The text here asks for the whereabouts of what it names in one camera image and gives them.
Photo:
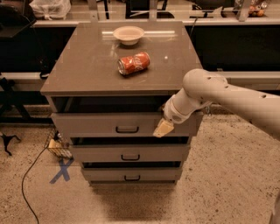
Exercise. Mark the grey bottom drawer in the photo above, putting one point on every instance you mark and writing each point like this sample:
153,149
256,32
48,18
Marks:
127,175

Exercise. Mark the wire basket on floor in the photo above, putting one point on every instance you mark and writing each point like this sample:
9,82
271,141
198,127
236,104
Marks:
57,145

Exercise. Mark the fruit pile on shelf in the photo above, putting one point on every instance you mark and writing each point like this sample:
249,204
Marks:
257,8

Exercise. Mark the grey top drawer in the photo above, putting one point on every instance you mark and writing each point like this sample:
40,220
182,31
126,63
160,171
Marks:
72,125

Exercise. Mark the black stand leg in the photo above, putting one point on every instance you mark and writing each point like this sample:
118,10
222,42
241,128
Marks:
6,141

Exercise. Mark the grey drawer cabinet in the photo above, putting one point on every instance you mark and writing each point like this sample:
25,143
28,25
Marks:
86,79

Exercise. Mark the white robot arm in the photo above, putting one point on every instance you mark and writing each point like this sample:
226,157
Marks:
232,176

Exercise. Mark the white paper bowl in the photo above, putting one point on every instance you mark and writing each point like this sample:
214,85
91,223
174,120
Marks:
128,35

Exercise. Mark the crushed orange soda can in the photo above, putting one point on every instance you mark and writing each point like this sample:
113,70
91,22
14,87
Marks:
132,64

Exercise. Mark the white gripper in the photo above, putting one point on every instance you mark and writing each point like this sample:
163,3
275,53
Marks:
171,114

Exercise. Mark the black office chair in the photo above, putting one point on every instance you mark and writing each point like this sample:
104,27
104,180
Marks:
15,16

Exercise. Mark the blue tape cross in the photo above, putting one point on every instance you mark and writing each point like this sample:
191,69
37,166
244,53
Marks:
63,172

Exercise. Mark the white plastic bag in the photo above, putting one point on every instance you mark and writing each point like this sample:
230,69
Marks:
50,9

